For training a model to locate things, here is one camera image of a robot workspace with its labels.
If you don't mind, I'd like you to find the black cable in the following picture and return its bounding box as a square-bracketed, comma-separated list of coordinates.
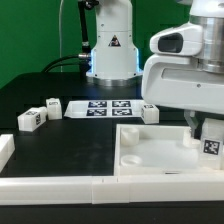
[41, 0, 98, 73]

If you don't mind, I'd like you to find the white marker base plate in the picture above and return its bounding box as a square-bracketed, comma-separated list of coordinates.
[64, 99, 143, 118]

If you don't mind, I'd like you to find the white square tabletop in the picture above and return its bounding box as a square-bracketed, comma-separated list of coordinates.
[114, 124, 224, 176]

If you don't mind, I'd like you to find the white left fence block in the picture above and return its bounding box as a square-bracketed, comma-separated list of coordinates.
[0, 134, 15, 172]

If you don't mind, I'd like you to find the white front fence bar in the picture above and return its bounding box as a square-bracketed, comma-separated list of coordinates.
[0, 173, 224, 205]

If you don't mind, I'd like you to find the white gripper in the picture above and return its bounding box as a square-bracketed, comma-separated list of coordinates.
[141, 55, 224, 139]

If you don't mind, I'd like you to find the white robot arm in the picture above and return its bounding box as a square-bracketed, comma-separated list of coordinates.
[78, 0, 224, 115]

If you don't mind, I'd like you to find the grey cable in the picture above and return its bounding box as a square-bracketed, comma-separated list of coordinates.
[58, 0, 65, 73]

